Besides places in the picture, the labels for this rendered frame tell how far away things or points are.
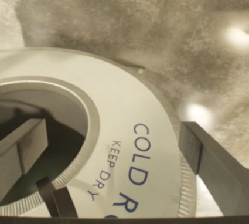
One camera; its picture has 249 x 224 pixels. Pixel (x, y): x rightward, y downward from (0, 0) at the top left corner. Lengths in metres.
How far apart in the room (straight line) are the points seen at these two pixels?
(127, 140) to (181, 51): 0.86
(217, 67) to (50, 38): 1.19
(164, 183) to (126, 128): 0.21
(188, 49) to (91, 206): 1.10
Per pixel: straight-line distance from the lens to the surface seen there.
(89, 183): 0.50
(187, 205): 0.52
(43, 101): 0.90
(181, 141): 0.16
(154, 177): 0.52
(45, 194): 0.48
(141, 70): 1.27
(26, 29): 1.36
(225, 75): 1.51
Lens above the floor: 1.13
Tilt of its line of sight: 50 degrees down
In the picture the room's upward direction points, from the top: 177 degrees counter-clockwise
